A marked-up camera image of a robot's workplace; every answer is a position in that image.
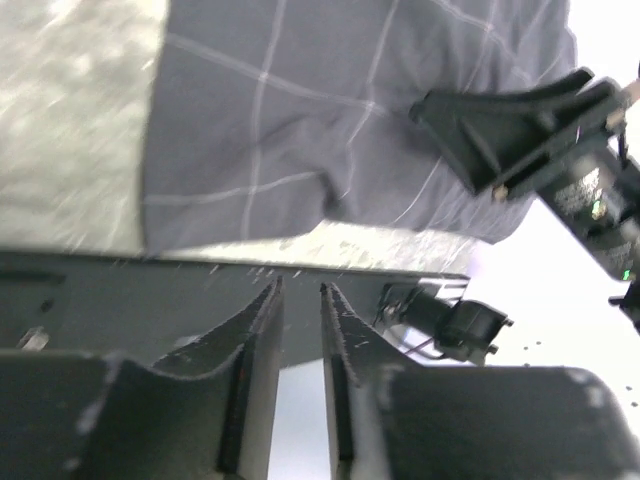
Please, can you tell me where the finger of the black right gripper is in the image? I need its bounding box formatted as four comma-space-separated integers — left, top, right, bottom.
409, 68, 593, 196

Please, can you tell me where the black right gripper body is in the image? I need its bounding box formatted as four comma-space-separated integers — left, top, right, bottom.
492, 74, 640, 336

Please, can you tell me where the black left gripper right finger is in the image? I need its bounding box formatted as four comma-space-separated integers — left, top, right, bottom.
321, 284, 639, 479

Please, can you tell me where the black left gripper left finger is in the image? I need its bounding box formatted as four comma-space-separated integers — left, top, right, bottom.
1, 280, 284, 479

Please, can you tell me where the dark grey checked pillowcase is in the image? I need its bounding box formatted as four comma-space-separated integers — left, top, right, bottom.
141, 0, 576, 253

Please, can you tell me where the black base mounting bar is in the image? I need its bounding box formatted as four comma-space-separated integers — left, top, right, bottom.
0, 247, 514, 371

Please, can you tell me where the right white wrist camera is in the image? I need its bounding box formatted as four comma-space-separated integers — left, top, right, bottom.
618, 78, 640, 110

